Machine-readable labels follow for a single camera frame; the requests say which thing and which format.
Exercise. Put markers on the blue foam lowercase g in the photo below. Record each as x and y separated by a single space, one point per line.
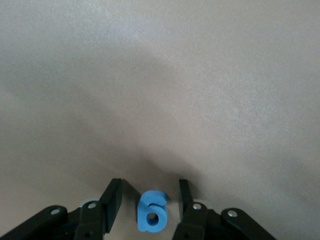
143 221

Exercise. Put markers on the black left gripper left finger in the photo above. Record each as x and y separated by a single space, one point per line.
95 220

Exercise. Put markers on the brown table cover sheet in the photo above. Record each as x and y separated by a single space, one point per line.
160 87

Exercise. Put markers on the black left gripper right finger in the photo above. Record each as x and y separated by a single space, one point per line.
197 222

